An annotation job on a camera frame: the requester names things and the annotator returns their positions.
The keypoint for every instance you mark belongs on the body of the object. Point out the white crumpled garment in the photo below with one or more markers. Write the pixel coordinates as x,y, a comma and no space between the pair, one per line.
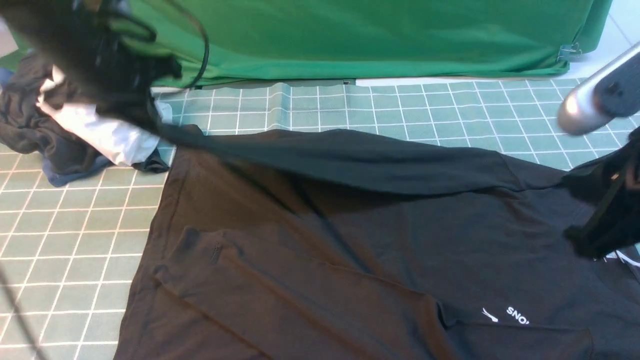
120,142

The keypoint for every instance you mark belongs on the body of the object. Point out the green checkered table mat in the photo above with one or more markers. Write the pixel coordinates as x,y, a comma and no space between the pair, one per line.
70,253

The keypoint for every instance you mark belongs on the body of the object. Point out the blue crumpled garment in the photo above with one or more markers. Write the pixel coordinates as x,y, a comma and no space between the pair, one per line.
154,164

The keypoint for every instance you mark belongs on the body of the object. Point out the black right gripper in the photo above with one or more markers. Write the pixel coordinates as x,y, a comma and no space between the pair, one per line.
612,184

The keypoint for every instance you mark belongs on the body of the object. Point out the green backdrop cloth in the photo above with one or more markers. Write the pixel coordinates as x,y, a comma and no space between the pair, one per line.
368,39

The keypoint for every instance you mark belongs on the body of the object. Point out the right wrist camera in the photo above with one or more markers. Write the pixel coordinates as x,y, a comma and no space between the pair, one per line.
611,92

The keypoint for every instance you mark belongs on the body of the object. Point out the dark gray long-sleeved shirt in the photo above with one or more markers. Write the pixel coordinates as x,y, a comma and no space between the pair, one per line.
352,246

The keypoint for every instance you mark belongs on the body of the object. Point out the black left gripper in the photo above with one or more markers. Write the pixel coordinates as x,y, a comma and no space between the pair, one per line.
110,75

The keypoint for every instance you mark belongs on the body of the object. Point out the metal binder clip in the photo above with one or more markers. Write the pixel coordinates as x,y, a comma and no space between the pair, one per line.
569,52

